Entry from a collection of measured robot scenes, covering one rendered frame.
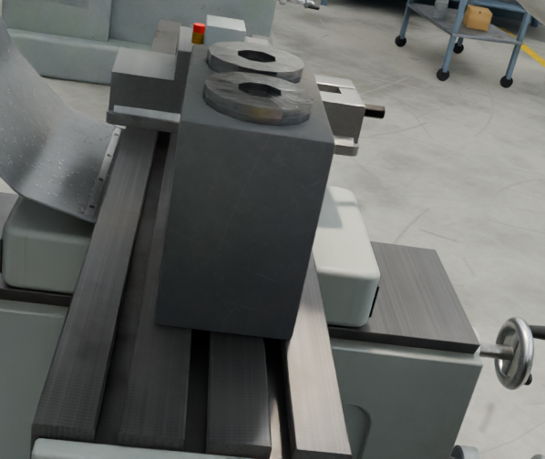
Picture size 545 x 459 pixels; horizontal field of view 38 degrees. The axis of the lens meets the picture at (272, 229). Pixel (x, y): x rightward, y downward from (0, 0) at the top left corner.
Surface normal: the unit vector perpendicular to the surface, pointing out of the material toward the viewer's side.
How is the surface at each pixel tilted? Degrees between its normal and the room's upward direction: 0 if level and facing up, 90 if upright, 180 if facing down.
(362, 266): 0
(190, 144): 90
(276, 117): 90
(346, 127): 90
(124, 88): 90
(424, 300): 0
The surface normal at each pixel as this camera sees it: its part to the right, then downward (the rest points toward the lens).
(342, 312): 0.05, 0.47
